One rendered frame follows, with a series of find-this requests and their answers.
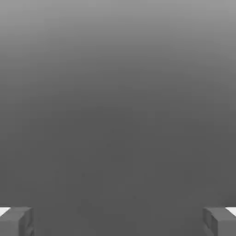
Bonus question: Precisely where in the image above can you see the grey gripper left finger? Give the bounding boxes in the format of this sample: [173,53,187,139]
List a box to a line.
[0,206,35,236]

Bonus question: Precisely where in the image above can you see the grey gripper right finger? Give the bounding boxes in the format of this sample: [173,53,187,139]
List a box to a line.
[202,206,236,236]

